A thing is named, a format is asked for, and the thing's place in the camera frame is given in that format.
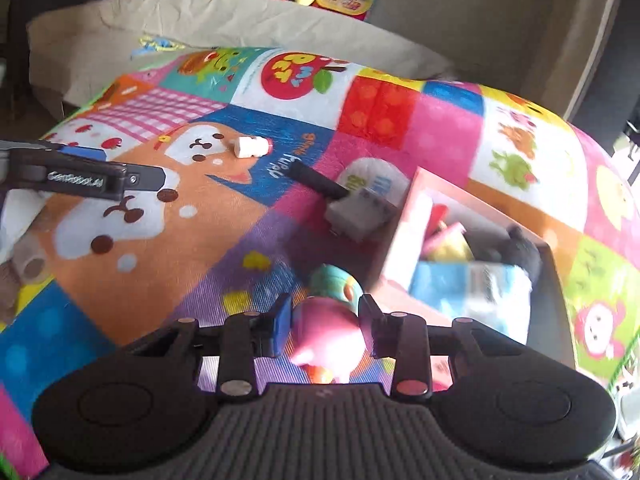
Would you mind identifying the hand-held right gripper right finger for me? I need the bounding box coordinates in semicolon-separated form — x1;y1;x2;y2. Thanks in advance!
357;294;501;398

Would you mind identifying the small white bottle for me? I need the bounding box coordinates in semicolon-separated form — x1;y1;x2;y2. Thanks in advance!
232;135;273;158

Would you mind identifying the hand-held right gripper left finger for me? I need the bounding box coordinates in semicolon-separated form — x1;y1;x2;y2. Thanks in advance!
125;294;293;396

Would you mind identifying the grey battery charger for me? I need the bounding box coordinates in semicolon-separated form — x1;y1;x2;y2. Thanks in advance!
324;187;401;243

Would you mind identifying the black plush bear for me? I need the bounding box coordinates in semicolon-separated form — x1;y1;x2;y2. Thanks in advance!
472;225;543;281

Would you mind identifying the blue and white tissue pack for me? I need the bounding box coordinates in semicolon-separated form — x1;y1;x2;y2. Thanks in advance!
410;260;533;341

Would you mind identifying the pink cardboard box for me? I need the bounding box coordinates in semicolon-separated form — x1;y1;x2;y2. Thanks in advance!
377;167;576;396

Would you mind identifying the yellow and pink cupcake toy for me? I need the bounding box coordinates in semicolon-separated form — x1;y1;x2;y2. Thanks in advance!
425;205;476;263

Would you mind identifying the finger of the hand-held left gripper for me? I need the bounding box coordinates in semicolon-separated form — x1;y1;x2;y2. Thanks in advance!
52;144;108;162
125;166;167;192

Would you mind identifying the black pen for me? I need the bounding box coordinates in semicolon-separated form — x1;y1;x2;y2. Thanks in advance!
289;160;351;201

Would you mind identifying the beige bed sheet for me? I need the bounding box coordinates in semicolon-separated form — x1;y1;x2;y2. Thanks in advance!
27;0;453;108

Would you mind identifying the pink and teal toy figure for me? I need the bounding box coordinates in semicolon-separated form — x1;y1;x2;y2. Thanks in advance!
289;264;366;386

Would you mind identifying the colourful cartoon play mat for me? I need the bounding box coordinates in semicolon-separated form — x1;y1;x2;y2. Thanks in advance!
0;45;640;480

